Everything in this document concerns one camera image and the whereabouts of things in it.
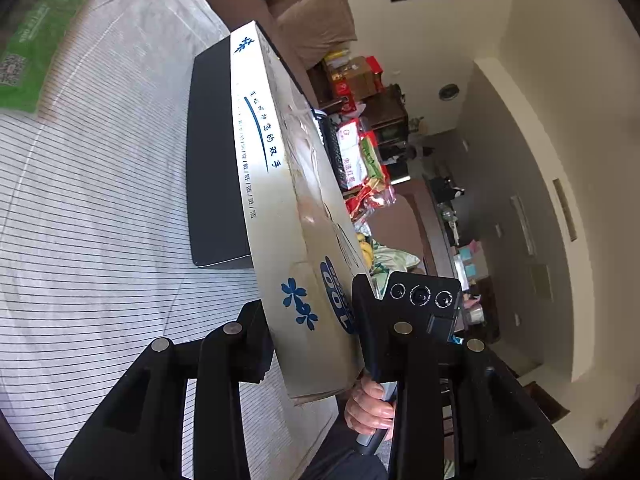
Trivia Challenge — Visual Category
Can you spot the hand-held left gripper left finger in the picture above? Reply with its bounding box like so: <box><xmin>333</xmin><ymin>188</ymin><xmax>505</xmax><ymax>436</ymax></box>
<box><xmin>54</xmin><ymin>303</ymin><xmax>274</xmax><ymax>480</ymax></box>

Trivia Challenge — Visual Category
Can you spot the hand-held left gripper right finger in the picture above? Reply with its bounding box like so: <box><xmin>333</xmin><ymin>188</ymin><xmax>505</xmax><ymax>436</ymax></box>
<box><xmin>351</xmin><ymin>275</ymin><xmax>583</xmax><ymax>480</ymax></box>

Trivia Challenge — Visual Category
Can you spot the long beige printed box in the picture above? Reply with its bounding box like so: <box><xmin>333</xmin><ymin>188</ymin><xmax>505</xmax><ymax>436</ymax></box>
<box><xmin>229</xmin><ymin>21</ymin><xmax>375</xmax><ymax>407</ymax></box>

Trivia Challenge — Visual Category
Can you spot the black storage box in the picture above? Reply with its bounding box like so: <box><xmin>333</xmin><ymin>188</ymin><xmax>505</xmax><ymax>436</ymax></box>
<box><xmin>186</xmin><ymin>22</ymin><xmax>323</xmax><ymax>269</ymax></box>

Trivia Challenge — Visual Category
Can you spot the green packet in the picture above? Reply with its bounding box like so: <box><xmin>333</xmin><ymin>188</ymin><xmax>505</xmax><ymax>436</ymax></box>
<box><xmin>0</xmin><ymin>0</ymin><xmax>97</xmax><ymax>117</ymax></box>

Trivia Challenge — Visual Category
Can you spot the person's right hand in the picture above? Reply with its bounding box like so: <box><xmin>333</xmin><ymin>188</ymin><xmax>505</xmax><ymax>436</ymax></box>
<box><xmin>344</xmin><ymin>379</ymin><xmax>399</xmax><ymax>437</ymax></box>

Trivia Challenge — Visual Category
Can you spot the green floral cloth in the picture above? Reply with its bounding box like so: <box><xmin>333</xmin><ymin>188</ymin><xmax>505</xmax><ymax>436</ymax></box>
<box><xmin>370</xmin><ymin>242</ymin><xmax>422</xmax><ymax>277</ymax></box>

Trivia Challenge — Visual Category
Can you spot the bunch of bananas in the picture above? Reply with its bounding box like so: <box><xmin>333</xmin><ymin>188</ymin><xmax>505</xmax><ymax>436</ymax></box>
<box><xmin>356</xmin><ymin>240</ymin><xmax>377</xmax><ymax>273</ymax></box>

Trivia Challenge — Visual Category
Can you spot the red patterned snack bag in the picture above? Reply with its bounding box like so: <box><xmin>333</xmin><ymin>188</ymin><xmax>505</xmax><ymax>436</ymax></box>
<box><xmin>345</xmin><ymin>180</ymin><xmax>401</xmax><ymax>223</ymax></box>

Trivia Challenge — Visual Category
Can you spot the green label snack bag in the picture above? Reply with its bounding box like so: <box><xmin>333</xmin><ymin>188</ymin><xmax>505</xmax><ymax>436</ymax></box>
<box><xmin>360</xmin><ymin>132</ymin><xmax>391</xmax><ymax>186</ymax></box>

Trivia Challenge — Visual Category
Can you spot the red white snack bag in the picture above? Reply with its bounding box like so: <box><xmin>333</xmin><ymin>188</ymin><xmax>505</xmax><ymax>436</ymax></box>
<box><xmin>337</xmin><ymin>119</ymin><xmax>373</xmax><ymax>188</ymax></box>

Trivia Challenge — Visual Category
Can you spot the black keyboard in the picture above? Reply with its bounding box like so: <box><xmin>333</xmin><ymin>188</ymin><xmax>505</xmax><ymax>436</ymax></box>
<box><xmin>311</xmin><ymin>107</ymin><xmax>347</xmax><ymax>192</ymax></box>

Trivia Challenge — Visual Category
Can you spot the dark wooden cabinet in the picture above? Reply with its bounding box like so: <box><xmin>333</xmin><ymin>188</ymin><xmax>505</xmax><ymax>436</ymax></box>
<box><xmin>362</xmin><ymin>85</ymin><xmax>418</xmax><ymax>183</ymax></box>

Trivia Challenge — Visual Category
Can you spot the white striped tablecloth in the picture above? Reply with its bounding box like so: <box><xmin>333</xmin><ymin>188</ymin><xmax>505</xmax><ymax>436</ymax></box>
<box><xmin>0</xmin><ymin>0</ymin><xmax>351</xmax><ymax>480</ymax></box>

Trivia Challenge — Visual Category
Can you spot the cardboard box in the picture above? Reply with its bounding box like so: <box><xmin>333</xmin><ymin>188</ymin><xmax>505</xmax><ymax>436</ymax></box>
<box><xmin>345</xmin><ymin>56</ymin><xmax>383</xmax><ymax>98</ymax></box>

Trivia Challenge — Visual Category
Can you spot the tan sofa back cushion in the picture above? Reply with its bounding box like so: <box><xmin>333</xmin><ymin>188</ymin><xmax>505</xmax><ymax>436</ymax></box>
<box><xmin>275</xmin><ymin>0</ymin><xmax>358</xmax><ymax>68</ymax></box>

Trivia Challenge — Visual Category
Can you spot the pale wall plate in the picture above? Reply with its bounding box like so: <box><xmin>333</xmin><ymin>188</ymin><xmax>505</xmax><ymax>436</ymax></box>
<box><xmin>551</xmin><ymin>178</ymin><xmax>579</xmax><ymax>242</ymax></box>

